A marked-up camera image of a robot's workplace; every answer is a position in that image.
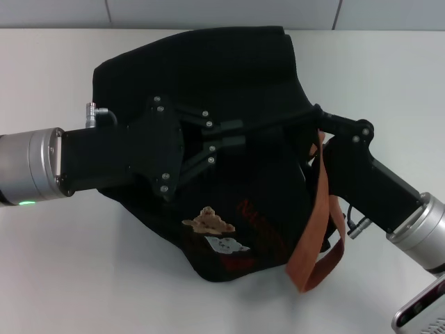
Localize black food bag brown straps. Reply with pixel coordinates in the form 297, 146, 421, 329
92, 24, 347, 294

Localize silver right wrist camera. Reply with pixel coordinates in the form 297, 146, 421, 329
391, 273, 445, 334

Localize left gripper silver cable connector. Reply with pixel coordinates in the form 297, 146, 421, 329
85, 101, 119, 130

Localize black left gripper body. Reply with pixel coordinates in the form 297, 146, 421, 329
60, 95, 186, 203

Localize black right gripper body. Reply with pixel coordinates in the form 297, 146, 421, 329
321, 134, 431, 234

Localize right gripper silver cable connector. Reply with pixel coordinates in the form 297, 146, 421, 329
343, 205, 375, 239

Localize gripper silver cable connector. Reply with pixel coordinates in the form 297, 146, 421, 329
85, 101, 119, 130
343, 205, 375, 239

